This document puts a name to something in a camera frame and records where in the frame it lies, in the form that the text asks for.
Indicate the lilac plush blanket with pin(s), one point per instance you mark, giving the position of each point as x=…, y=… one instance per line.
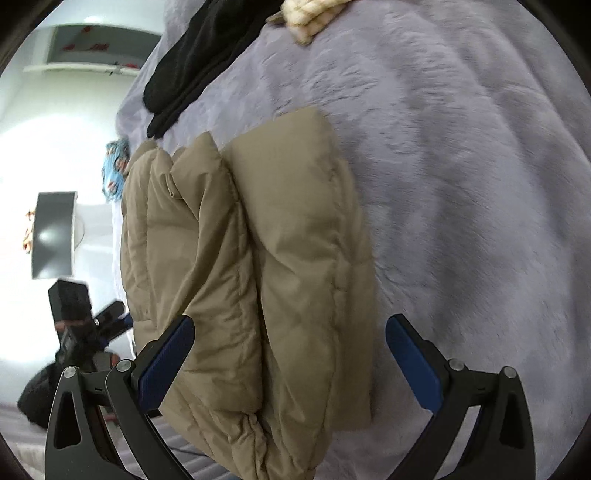
x=461, y=184

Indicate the black fleece garment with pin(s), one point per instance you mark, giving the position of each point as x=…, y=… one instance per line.
x=194, y=64

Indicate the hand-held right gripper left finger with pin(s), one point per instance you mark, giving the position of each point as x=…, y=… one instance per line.
x=166, y=364

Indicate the beige puffer jacket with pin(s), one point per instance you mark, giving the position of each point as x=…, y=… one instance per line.
x=277, y=277

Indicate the blue cartoon print pillow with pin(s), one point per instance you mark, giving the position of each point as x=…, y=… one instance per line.
x=114, y=170

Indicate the person's left forearm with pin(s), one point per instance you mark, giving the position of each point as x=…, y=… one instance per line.
x=37, y=397

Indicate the cream striped sweater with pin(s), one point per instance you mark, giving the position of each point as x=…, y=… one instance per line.
x=304, y=18

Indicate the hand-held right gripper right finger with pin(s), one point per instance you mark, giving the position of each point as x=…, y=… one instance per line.
x=413, y=364

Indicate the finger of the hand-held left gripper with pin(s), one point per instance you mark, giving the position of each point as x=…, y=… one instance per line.
x=110, y=311
x=115, y=328

